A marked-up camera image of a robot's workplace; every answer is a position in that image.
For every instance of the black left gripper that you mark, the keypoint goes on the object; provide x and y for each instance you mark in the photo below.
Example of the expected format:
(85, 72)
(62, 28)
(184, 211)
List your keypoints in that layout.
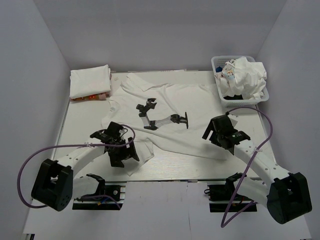
(128, 153)

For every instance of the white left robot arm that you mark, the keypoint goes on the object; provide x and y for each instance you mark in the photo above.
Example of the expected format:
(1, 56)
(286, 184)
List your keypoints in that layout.
(56, 183)

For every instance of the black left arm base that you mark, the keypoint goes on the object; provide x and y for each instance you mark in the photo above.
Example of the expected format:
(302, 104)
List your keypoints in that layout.
(110, 199)

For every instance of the folded white t-shirt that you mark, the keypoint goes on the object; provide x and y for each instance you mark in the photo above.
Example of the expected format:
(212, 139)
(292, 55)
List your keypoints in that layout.
(90, 81)

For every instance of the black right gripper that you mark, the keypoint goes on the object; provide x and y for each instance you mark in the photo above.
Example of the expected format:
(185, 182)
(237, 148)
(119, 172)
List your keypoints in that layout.
(211, 127)

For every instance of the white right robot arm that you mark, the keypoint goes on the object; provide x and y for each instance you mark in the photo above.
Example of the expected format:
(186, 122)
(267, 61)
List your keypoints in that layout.
(285, 195)

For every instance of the white printed t-shirt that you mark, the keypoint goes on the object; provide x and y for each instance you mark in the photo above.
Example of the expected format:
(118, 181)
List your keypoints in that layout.
(241, 77)

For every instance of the white plastic laundry basket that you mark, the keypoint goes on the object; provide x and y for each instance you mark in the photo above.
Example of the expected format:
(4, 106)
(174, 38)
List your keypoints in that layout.
(217, 62)

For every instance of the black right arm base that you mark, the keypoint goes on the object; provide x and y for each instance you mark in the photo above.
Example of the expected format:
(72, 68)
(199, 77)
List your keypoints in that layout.
(219, 198)

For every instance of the folded patterned pink t-shirt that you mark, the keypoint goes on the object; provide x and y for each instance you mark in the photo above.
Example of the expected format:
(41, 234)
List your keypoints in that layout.
(94, 97)

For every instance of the green t-shirt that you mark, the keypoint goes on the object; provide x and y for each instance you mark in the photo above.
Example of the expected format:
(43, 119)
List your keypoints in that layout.
(233, 98)

